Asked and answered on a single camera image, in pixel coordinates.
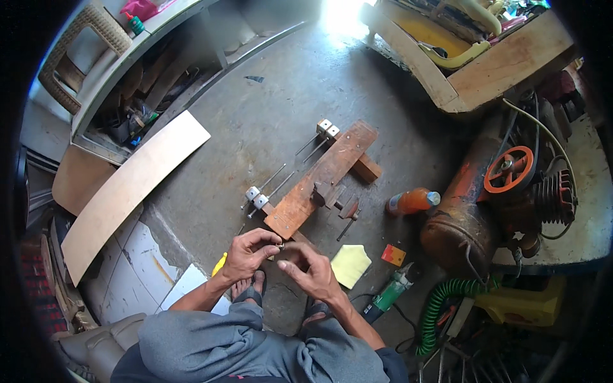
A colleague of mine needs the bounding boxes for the person's left hand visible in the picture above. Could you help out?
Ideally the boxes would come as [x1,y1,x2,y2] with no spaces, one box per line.
[222,228,284,284]

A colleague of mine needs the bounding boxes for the person's right hand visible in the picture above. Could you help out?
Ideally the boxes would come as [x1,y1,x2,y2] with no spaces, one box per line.
[276,241,337,303]

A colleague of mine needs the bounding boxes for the yellow sandpaper sheet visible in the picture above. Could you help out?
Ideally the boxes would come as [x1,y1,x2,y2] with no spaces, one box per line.
[330,244,373,290]

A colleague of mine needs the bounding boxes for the white floor tile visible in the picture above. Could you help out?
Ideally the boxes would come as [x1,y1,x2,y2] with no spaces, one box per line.
[158,263,232,317]

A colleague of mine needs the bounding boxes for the metal rod with white block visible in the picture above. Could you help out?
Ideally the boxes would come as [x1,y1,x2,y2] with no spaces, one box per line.
[240,163,287,211]
[246,171,296,220]
[303,125,341,164]
[294,118,333,157]

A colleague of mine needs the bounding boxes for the rusty hammer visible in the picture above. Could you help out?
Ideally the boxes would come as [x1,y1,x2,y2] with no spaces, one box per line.
[336,200,363,242]

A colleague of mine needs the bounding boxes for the green angle grinder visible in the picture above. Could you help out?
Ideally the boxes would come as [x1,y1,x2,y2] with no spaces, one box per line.
[360,262,416,324]

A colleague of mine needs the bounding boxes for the small orange box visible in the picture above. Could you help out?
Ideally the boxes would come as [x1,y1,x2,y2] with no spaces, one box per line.
[381,244,407,267]

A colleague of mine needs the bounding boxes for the small rusty bench vise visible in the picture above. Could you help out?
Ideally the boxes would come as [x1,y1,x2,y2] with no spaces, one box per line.
[310,181,346,209]

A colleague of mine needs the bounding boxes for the person's legs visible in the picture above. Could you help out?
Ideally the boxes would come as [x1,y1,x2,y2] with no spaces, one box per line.
[111,270,390,383]

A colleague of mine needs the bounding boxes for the long brown wooden jig board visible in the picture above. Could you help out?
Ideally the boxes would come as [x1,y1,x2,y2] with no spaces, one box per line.
[263,120,379,241]

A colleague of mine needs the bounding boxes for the person's body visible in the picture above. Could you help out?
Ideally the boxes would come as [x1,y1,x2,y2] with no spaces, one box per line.
[111,347,411,383]

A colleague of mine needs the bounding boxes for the short wooden cross block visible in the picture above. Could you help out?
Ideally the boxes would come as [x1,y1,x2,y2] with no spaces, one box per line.
[352,152,384,185]

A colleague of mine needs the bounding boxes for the orange drink bottle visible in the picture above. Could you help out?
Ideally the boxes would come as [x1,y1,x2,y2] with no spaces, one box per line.
[385,187,441,216]

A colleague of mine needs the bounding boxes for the long pale plywood strip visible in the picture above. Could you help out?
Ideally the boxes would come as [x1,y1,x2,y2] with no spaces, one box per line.
[61,109,212,288]

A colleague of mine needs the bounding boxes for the grey plastic seat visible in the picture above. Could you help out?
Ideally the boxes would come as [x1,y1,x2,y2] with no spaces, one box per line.
[52,312,147,383]

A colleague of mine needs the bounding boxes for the rusty orange air compressor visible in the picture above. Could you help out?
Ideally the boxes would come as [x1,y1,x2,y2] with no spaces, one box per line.
[420,91,578,281]

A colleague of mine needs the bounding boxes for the heap of metal tools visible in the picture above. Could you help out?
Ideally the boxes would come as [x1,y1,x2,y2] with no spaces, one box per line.
[417,326,542,383]

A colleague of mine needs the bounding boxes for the brown wooden panel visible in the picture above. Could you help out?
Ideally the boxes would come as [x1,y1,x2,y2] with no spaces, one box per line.
[51,144,118,217]

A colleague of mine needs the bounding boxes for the red black woven mat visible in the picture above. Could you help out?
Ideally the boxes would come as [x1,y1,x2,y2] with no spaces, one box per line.
[20,239,70,336]

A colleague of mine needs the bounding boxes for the grey workbench with tool shelf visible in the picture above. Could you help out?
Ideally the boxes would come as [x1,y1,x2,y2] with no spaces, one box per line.
[70,0,317,166]

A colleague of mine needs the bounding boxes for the yellow plastic stool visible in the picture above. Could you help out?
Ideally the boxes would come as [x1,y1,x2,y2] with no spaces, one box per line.
[473,275,567,328]

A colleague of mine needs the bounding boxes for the green glue bottle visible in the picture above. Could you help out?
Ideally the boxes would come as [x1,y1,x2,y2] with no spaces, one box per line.
[125,12,146,37]

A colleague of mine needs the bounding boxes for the brown woven plastic chair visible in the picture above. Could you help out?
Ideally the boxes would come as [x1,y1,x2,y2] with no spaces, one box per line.
[37,4,133,116]

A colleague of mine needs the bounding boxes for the pink plastic bag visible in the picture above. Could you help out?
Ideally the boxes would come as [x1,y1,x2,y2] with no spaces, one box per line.
[119,0,179,23]

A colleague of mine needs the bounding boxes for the wooden bench with yellow parts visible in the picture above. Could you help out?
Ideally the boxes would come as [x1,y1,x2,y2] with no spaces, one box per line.
[359,0,575,115]

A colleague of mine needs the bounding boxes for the black grinder power cable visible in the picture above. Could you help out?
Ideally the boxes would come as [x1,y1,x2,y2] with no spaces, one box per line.
[349,292,418,354]

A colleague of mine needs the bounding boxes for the green coiled air hose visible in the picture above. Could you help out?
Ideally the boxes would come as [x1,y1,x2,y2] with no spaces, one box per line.
[416,277,500,357]

